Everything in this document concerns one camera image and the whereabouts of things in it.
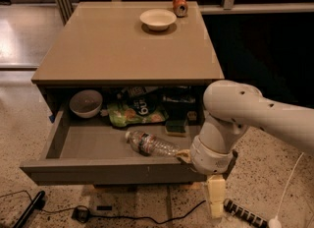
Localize white cable with plug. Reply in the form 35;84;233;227
268;152;305;228

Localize grey top drawer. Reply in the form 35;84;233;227
20;88;205;186

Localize grey drawer cabinet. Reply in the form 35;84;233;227
30;1;226;191

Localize white bowl in drawer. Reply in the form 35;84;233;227
69;89;103;119

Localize black power strip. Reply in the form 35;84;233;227
224;199;268;228

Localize black power adapter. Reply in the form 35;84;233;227
72;205;90;223

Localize white bowl on cabinet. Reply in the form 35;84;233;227
139;9;177;31

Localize black bar on floor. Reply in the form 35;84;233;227
13;191;45;228

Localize clear plastic water bottle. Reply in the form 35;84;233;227
125;130;181;157

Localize orange soda can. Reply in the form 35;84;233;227
173;0;188;18

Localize black power cable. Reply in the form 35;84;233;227
0;189;227;225

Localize green yellow sponge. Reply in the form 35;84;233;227
165;120;186;137

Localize green snack bag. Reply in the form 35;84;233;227
107;97;169;128

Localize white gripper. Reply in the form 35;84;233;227
176;135;237;218

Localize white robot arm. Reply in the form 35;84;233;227
188;80;314;176

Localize small black floor plate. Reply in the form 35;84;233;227
97;205;112;211

